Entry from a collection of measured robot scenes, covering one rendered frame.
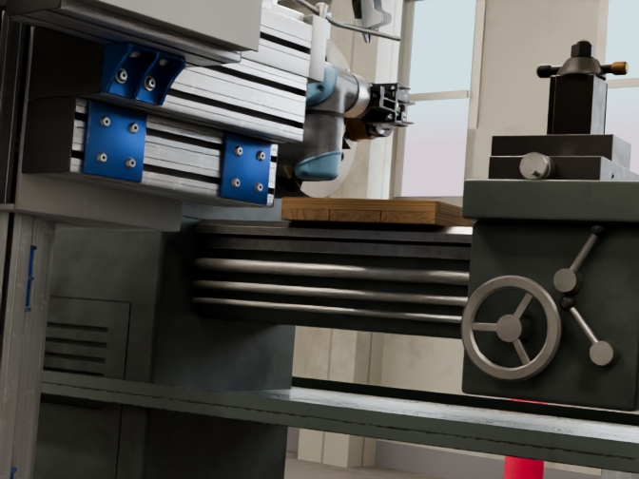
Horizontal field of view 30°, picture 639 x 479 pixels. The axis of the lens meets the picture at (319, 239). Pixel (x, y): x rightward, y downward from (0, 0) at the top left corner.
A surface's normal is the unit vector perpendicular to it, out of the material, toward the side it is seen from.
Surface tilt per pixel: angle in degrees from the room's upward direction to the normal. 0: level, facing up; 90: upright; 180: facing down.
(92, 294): 90
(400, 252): 90
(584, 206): 90
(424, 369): 90
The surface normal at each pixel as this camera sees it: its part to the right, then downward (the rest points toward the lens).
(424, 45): -0.63, -0.09
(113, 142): 0.77, 0.02
